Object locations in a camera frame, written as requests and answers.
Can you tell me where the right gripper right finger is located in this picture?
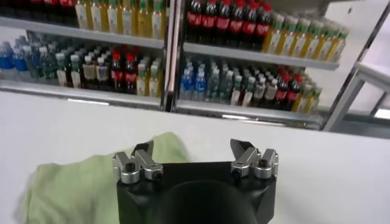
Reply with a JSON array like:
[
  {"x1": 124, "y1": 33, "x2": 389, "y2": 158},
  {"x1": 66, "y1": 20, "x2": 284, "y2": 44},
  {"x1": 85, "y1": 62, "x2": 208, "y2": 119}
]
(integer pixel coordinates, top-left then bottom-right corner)
[{"x1": 230, "y1": 138, "x2": 279, "y2": 180}]

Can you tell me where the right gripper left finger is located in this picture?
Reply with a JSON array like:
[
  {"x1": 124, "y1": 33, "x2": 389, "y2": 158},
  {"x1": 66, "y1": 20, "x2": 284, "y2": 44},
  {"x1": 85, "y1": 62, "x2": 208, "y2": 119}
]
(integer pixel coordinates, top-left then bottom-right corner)
[{"x1": 112, "y1": 139, "x2": 165, "y2": 185}]

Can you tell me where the green t-shirt with red print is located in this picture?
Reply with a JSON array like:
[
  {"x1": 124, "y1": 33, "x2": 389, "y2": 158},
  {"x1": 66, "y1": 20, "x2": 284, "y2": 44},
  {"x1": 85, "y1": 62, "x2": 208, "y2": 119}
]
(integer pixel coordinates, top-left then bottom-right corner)
[{"x1": 21, "y1": 131, "x2": 191, "y2": 224}]

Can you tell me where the small white cap dark bottle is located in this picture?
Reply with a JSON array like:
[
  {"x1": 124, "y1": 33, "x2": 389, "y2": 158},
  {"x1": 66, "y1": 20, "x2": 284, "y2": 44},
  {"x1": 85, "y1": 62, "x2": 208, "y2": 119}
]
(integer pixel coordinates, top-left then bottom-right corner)
[
  {"x1": 253, "y1": 77, "x2": 266, "y2": 108},
  {"x1": 54, "y1": 53, "x2": 68, "y2": 88},
  {"x1": 96, "y1": 57, "x2": 110, "y2": 91},
  {"x1": 264, "y1": 79, "x2": 278, "y2": 110},
  {"x1": 82, "y1": 55, "x2": 97, "y2": 91},
  {"x1": 68, "y1": 54, "x2": 82, "y2": 89},
  {"x1": 243, "y1": 76, "x2": 256, "y2": 107},
  {"x1": 230, "y1": 75, "x2": 244, "y2": 107}
]

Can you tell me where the small green drink bottle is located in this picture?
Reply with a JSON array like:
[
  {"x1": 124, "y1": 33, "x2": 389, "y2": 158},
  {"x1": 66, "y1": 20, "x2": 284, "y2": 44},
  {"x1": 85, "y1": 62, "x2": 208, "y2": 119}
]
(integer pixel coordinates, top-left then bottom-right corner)
[
  {"x1": 206, "y1": 69, "x2": 221, "y2": 103},
  {"x1": 27, "y1": 45, "x2": 42, "y2": 83},
  {"x1": 219, "y1": 70, "x2": 234, "y2": 104},
  {"x1": 39, "y1": 47, "x2": 55, "y2": 85}
]

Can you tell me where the small red cap cola bottle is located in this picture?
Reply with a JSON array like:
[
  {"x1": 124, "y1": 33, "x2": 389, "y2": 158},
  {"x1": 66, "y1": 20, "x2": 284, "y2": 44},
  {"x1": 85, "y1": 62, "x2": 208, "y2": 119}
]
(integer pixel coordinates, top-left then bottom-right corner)
[
  {"x1": 124, "y1": 52, "x2": 138, "y2": 94},
  {"x1": 288, "y1": 75, "x2": 304, "y2": 112},
  {"x1": 110, "y1": 50, "x2": 124, "y2": 93},
  {"x1": 275, "y1": 74, "x2": 289, "y2": 110}
]

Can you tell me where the small yellow juice bottle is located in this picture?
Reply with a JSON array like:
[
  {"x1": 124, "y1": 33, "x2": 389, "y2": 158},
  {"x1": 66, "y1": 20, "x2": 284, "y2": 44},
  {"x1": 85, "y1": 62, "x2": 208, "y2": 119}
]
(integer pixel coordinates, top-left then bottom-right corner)
[
  {"x1": 297, "y1": 84, "x2": 311, "y2": 113},
  {"x1": 309, "y1": 87, "x2": 323, "y2": 115},
  {"x1": 136, "y1": 63, "x2": 149, "y2": 97},
  {"x1": 148, "y1": 65, "x2": 161, "y2": 98}
]

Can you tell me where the small blue water bottle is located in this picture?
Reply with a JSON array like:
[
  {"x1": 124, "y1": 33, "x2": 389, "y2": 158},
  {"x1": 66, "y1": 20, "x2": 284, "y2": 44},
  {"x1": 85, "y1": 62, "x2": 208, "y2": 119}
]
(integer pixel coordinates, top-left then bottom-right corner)
[
  {"x1": 179, "y1": 69, "x2": 194, "y2": 100},
  {"x1": 12, "y1": 45, "x2": 29, "y2": 82},
  {"x1": 193, "y1": 71, "x2": 207, "y2": 102},
  {"x1": 0, "y1": 42, "x2": 15, "y2": 80}
]

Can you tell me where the metal drinks shelf unit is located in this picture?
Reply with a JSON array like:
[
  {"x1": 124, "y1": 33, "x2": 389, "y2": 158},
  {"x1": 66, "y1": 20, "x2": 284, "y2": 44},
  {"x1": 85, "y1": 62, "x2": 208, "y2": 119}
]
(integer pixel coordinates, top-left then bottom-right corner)
[
  {"x1": 170, "y1": 0, "x2": 342, "y2": 130},
  {"x1": 0, "y1": 0, "x2": 173, "y2": 112}
]

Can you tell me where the green cap yellow juice bottle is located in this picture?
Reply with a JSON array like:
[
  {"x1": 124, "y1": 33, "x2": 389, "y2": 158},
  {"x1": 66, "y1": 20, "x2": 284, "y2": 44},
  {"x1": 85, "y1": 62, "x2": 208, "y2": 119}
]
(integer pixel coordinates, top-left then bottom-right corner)
[
  {"x1": 280, "y1": 16, "x2": 296, "y2": 57},
  {"x1": 330, "y1": 27, "x2": 350, "y2": 63},
  {"x1": 151, "y1": 0, "x2": 167, "y2": 40},
  {"x1": 306, "y1": 21, "x2": 322, "y2": 60},
  {"x1": 74, "y1": 0, "x2": 90, "y2": 30},
  {"x1": 136, "y1": 0, "x2": 152, "y2": 38},
  {"x1": 265, "y1": 13, "x2": 283, "y2": 54},
  {"x1": 90, "y1": 0, "x2": 105, "y2": 32},
  {"x1": 292, "y1": 18, "x2": 309, "y2": 58},
  {"x1": 121, "y1": 0, "x2": 137, "y2": 36},
  {"x1": 318, "y1": 23, "x2": 336, "y2": 61},
  {"x1": 105, "y1": 0, "x2": 120, "y2": 34}
]

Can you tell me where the white metal frame table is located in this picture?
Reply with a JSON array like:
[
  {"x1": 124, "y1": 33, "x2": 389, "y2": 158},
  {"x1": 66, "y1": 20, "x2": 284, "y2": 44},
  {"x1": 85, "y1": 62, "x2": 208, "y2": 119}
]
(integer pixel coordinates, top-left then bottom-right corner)
[{"x1": 322, "y1": 61, "x2": 390, "y2": 132}]

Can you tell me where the black metal frame post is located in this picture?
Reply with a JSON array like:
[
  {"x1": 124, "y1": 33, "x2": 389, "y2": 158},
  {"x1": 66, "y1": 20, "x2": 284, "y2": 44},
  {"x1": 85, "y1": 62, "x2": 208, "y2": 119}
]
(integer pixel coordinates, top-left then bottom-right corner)
[{"x1": 350, "y1": 1, "x2": 390, "y2": 74}]

